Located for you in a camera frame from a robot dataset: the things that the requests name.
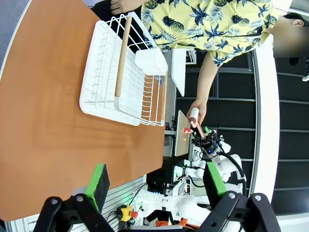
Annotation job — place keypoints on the person's left hand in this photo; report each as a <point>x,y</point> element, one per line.
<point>202,108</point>

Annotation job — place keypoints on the white plastic utensil holder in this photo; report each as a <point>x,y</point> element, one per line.
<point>150,61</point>

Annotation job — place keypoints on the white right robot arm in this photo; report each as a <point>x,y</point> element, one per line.
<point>231,166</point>

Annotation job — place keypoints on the white side table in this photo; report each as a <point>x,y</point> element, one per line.
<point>179,70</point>

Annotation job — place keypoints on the white control box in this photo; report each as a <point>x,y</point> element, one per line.
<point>183,188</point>

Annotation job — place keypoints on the yellow emergency stop button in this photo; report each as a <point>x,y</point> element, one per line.
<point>125,212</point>

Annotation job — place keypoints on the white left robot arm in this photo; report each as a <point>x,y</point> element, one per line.
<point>178,205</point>

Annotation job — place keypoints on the person's right hand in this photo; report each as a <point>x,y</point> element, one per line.
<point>124,4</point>

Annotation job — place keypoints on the tan wooden table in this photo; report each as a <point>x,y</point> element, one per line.
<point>181,142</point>

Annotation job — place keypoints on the white plastic drain tray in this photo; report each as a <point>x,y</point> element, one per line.
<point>88,79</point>

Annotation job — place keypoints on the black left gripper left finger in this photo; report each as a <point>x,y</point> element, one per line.
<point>96,186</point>

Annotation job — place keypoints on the small red white box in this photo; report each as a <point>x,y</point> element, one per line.
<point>187,131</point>

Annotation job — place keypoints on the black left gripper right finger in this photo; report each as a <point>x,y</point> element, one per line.
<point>214,183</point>

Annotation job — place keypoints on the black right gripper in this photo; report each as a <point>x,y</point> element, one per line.
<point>208,145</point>

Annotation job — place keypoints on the person in yellow pineapple shirt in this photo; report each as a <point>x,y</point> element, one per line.
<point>205,24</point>

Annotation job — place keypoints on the person's left forearm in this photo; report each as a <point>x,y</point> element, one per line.
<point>207,77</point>

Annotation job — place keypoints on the grey slotted mounting frame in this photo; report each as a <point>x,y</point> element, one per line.
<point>116,195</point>

